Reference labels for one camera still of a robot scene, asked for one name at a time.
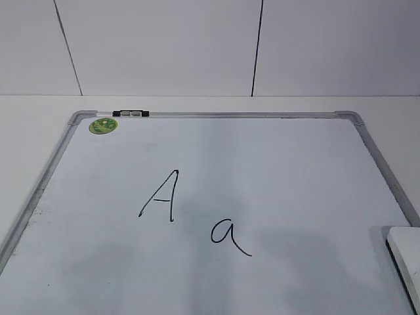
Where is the white rectangular board eraser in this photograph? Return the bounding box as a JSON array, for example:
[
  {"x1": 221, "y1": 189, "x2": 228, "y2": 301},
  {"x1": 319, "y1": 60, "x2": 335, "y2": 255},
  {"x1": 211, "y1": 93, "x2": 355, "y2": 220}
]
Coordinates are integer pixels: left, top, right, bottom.
[{"x1": 386, "y1": 226, "x2": 420, "y2": 314}]

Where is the round green sticker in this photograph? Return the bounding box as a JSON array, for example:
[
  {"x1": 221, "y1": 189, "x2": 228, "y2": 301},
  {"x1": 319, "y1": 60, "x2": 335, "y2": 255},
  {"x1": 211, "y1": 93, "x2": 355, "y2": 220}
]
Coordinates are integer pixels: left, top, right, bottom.
[{"x1": 89, "y1": 117, "x2": 118, "y2": 135}]

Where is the white board with grey frame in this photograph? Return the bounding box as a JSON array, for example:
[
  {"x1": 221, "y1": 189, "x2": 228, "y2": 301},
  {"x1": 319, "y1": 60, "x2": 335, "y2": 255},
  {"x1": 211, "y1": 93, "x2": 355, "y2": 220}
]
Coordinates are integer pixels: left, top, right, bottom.
[{"x1": 1, "y1": 114, "x2": 414, "y2": 314}]

